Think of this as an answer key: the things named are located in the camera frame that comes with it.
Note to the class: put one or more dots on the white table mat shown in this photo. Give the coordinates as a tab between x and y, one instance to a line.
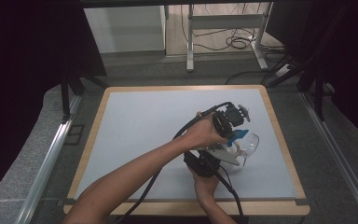
136	124

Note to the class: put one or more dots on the clear plastic round lid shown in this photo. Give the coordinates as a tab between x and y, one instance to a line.
338	158

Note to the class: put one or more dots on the clear jar with beige rim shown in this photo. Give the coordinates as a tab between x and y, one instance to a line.
251	144

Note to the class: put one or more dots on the aluminium floor rail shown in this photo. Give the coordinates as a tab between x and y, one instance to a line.
46	165

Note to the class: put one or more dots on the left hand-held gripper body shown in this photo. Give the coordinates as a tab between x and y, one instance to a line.
234	113

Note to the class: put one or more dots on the white cabinet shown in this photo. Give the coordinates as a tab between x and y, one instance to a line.
124	28

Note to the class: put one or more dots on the person's right hand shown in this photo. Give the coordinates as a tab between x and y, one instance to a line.
206	188

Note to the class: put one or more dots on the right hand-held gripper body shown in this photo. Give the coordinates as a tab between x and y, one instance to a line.
203	163

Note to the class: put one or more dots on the white power strip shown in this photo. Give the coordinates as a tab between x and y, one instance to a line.
282	71

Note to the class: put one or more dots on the person's left hand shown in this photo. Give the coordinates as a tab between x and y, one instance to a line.
203	133

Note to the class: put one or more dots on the blue and white milk pouch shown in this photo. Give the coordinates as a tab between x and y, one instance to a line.
237	135

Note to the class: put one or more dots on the white metal desk frame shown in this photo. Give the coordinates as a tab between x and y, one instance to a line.
223	21

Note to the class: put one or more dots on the black curtain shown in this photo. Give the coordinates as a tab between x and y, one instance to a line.
28	62
348	46

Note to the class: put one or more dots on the black metal stand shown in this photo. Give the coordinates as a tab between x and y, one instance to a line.
65	96
318	93

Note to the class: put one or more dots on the black square floor frame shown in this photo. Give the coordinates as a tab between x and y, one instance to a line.
74	135

